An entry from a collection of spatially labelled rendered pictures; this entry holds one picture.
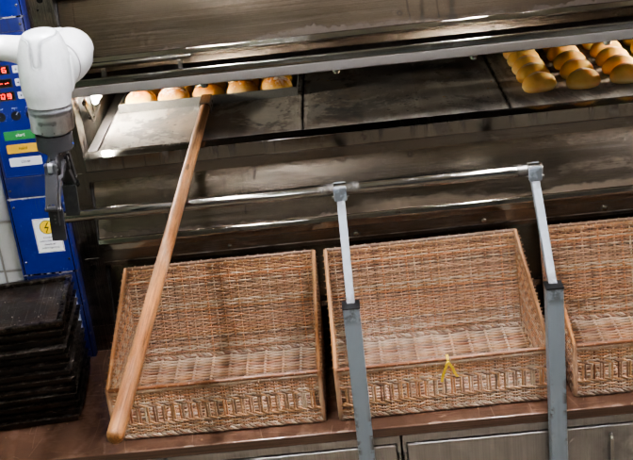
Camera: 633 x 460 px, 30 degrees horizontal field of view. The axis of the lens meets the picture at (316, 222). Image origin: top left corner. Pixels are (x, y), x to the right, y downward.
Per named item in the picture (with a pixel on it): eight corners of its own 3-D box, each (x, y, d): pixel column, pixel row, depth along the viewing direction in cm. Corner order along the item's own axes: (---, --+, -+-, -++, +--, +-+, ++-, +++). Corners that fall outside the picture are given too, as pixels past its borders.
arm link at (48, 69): (68, 111, 236) (85, 92, 248) (57, 35, 230) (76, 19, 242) (15, 112, 237) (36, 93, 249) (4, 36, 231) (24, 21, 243)
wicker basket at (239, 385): (137, 350, 349) (121, 265, 337) (327, 331, 346) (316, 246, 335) (111, 443, 304) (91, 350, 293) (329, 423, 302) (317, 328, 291)
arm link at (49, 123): (22, 112, 238) (26, 140, 240) (67, 110, 237) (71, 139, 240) (32, 99, 246) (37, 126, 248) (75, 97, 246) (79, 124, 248)
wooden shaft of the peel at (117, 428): (124, 446, 196) (121, 431, 195) (106, 447, 196) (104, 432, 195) (210, 112, 352) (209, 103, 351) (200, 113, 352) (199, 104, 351)
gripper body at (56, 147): (40, 125, 248) (45, 167, 251) (30, 139, 240) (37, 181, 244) (75, 123, 248) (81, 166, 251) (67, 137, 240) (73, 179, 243)
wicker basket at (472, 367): (330, 332, 346) (319, 246, 335) (522, 311, 345) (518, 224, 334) (336, 423, 301) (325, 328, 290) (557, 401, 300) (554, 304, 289)
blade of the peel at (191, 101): (298, 95, 359) (297, 87, 358) (119, 113, 362) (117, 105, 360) (299, 61, 392) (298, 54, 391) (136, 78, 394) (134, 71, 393)
